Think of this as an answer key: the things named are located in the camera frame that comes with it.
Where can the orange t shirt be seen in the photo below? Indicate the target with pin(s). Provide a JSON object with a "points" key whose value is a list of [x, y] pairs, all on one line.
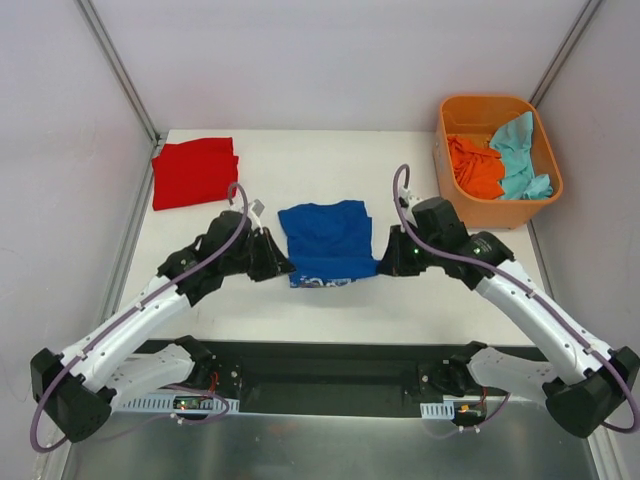
{"points": [[478, 170]]}

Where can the right aluminium frame post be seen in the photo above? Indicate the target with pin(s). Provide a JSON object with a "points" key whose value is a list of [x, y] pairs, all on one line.
{"points": [[587, 13]]}

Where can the left grey cable duct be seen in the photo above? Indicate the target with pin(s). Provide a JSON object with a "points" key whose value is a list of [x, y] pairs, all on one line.
{"points": [[158, 403]]}

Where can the teal t shirt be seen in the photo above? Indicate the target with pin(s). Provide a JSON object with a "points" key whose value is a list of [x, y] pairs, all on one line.
{"points": [[513, 141]]}

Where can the orange plastic bin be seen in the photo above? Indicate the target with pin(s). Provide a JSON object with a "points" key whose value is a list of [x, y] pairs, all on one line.
{"points": [[477, 118]]}

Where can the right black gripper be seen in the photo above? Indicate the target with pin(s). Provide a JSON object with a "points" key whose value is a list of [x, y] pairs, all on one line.
{"points": [[400, 253]]}

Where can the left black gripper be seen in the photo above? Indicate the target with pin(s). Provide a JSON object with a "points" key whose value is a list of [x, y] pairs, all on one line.
{"points": [[258, 255]]}

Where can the aluminium frame post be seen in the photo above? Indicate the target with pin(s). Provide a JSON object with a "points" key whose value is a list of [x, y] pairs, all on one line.
{"points": [[98, 30], [587, 13]]}

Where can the folded red t shirt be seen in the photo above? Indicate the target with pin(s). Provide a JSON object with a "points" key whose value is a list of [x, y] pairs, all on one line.
{"points": [[194, 172]]}

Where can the blue t shirt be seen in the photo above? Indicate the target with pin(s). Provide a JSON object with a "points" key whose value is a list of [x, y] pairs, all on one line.
{"points": [[329, 245]]}

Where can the grey cable duct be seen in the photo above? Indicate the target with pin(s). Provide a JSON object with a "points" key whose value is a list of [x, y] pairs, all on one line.
{"points": [[438, 411], [158, 403]]}

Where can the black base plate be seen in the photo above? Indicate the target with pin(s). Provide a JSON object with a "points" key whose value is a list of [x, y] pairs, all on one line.
{"points": [[332, 379]]}

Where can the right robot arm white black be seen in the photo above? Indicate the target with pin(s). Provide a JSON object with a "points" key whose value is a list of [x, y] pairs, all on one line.
{"points": [[581, 380]]}

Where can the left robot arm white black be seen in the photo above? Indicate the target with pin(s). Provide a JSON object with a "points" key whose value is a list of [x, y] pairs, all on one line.
{"points": [[79, 387]]}

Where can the right grey cable duct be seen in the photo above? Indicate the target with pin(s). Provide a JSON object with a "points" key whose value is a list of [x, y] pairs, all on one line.
{"points": [[438, 411]]}

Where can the left aluminium frame post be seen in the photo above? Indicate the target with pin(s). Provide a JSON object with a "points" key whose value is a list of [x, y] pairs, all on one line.
{"points": [[98, 30]]}

